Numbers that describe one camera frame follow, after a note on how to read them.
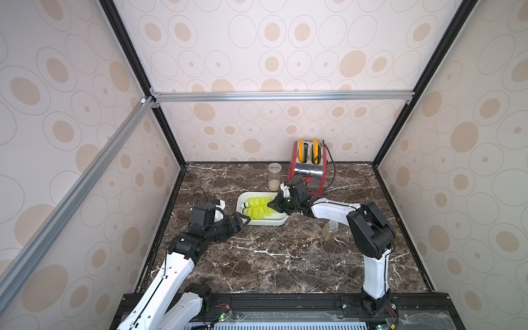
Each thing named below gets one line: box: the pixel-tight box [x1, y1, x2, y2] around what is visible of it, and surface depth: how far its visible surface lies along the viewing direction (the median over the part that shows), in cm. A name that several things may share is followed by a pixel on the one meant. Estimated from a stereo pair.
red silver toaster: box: [288, 138, 328, 197], surface depth 97 cm
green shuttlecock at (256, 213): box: [242, 206, 278, 220], surface depth 96 cm
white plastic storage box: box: [236, 191, 279, 209], surface depth 102 cm
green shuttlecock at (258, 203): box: [240, 196, 275, 209], surface depth 100 cm
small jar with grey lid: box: [323, 219, 339, 242], surface depth 87 cm
